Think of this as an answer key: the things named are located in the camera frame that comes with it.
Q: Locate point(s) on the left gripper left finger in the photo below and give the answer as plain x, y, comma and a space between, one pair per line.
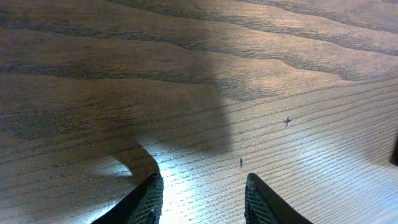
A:
141, 206

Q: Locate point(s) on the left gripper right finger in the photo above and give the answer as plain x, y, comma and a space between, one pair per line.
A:
265, 206

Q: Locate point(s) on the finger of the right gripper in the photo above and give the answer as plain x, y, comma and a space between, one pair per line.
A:
394, 156

